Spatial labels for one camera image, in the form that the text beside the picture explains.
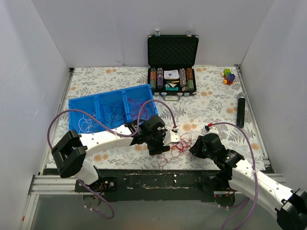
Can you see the playing card deck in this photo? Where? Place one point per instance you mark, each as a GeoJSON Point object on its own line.
{"type": "Point", "coordinates": [171, 74]}

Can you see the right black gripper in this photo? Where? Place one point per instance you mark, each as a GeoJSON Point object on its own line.
{"type": "Point", "coordinates": [196, 148]}

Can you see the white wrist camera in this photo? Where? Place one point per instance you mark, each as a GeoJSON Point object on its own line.
{"type": "Point", "coordinates": [171, 137]}
{"type": "Point", "coordinates": [210, 129]}

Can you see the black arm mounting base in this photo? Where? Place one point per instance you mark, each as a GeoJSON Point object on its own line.
{"type": "Point", "coordinates": [166, 185]}

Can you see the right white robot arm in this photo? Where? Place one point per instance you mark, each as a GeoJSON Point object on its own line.
{"type": "Point", "coordinates": [288, 206]}

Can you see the black handheld microphone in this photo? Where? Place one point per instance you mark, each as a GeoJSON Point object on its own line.
{"type": "Point", "coordinates": [240, 119]}

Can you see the blue plastic divided bin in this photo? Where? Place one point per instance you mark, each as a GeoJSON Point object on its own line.
{"type": "Point", "coordinates": [116, 108]}

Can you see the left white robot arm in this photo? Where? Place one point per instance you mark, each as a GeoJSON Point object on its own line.
{"type": "Point", "coordinates": [71, 151]}

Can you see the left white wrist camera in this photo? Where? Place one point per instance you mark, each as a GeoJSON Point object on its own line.
{"type": "Point", "coordinates": [171, 137]}

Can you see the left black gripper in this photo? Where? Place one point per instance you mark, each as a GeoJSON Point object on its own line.
{"type": "Point", "coordinates": [158, 147]}

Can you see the colourful toy block train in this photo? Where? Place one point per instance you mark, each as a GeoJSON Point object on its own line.
{"type": "Point", "coordinates": [228, 77]}

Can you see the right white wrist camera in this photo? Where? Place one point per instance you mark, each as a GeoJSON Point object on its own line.
{"type": "Point", "coordinates": [210, 129]}

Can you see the floral table mat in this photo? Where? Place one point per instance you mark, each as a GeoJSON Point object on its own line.
{"type": "Point", "coordinates": [214, 102]}

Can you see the black poker chip case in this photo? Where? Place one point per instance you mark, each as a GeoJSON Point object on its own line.
{"type": "Point", "coordinates": [171, 52]}

